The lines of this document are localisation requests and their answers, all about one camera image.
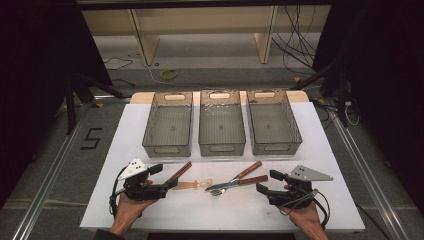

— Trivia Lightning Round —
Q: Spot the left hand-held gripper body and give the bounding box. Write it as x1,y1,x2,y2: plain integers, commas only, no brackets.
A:
114,157,170,202

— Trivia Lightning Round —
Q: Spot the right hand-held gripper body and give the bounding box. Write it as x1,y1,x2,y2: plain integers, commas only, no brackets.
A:
266,164,334,210

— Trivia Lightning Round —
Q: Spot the wooden-handled table knife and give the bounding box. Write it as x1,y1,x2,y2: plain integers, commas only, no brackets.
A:
204,174,269,193

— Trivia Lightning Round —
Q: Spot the wooden-handled metal fork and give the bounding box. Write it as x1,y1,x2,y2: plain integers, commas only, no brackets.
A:
209,160,263,197

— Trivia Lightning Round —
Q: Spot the grey translucent plastic bin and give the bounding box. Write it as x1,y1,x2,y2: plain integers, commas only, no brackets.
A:
198,89,247,158
245,89,304,157
142,91,194,159

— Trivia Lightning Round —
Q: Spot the person's left hand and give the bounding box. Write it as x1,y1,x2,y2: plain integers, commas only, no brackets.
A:
109,192,159,236

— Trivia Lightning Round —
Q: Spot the person's right hand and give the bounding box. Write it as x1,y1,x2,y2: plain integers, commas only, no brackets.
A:
279,201,330,240

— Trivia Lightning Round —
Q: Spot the white table cover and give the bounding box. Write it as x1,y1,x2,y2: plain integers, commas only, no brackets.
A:
79,101,366,233

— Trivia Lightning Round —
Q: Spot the yellow tape roll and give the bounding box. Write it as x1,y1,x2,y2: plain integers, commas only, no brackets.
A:
159,68,179,81

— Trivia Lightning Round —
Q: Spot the black metal stand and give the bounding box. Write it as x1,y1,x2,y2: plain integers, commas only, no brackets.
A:
289,59,349,128
64,73,128,136

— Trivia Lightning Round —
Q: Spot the black curtain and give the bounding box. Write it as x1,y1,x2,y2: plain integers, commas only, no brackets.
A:
313,0,424,214
0,0,113,208

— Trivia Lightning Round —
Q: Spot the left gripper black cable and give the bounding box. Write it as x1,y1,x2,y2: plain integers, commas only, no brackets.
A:
109,166,128,218

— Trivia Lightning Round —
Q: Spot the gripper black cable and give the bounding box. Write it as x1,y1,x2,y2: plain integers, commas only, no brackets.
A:
109,166,128,218
279,188,331,231

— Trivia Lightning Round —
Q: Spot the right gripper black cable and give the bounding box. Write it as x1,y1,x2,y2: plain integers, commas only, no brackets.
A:
279,188,331,231

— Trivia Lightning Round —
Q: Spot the aluminium floor rail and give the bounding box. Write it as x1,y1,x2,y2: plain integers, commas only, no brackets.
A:
11,94,133,240
328,109,410,240

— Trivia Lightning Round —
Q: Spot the white floor cable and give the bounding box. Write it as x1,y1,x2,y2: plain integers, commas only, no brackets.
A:
143,63,228,91

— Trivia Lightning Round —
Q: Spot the white looped cable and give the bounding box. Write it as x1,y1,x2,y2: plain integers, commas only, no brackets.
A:
344,100,361,127

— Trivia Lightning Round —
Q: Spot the thin black floor cable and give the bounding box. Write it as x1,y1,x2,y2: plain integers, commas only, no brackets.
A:
103,56,134,72

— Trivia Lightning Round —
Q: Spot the bundle of black cables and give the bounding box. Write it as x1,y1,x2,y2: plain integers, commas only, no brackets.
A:
271,4,318,76

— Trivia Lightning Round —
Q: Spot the light wooden furniture frame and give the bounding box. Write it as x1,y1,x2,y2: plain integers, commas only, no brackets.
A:
81,4,331,67

